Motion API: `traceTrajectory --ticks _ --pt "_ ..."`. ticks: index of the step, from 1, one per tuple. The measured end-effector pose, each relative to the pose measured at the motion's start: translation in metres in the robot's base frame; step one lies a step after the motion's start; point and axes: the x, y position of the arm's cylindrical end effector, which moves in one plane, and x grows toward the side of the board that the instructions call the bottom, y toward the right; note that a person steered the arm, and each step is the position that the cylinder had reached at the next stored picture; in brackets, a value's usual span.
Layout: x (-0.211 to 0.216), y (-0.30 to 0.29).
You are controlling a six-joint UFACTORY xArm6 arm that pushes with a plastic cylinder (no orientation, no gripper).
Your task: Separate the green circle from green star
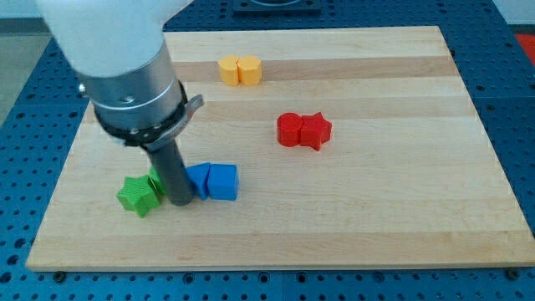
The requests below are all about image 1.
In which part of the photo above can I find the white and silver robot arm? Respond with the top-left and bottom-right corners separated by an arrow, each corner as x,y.
37,0 -> 204,206

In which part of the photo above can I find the blue cube block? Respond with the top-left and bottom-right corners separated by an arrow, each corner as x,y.
207,164 -> 239,201

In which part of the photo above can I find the yellow heart block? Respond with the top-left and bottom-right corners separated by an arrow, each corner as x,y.
218,54 -> 239,86

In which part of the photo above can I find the blue triangle block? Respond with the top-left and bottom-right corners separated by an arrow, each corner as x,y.
186,162 -> 211,201

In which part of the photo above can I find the wooden board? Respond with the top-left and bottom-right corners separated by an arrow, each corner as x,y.
26,26 -> 534,272

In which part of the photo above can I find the green star block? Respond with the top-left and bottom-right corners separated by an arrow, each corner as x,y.
116,175 -> 161,218

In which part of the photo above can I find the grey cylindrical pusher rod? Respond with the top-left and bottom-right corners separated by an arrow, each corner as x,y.
147,141 -> 194,206

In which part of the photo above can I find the red cylinder block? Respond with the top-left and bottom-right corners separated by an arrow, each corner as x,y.
277,112 -> 303,147

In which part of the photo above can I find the red object at edge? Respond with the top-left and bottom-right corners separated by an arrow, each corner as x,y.
515,33 -> 535,64

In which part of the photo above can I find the green circle block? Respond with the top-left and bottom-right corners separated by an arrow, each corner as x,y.
149,166 -> 166,196

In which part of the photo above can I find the red star block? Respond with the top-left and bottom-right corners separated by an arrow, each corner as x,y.
299,112 -> 332,151

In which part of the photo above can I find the yellow hexagon block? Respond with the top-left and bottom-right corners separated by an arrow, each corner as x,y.
237,55 -> 262,86

